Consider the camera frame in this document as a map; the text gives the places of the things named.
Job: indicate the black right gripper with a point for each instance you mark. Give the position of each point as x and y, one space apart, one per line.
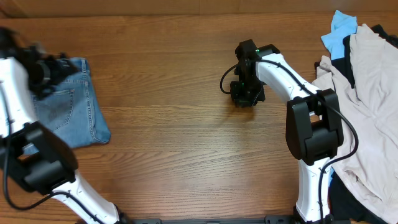
241 102

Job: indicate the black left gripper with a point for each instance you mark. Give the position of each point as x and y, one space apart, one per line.
55 73

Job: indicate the light blue denim jeans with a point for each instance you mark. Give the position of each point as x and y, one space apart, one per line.
72 111

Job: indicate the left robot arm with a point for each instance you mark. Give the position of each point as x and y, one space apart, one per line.
32 156

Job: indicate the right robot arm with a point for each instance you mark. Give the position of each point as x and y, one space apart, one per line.
313 130

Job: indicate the light blue cloth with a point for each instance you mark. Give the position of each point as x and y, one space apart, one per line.
337 43

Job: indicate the beige cloth garment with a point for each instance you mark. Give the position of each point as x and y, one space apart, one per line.
367 118

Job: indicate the black cloth garment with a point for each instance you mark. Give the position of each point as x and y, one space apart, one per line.
348 202

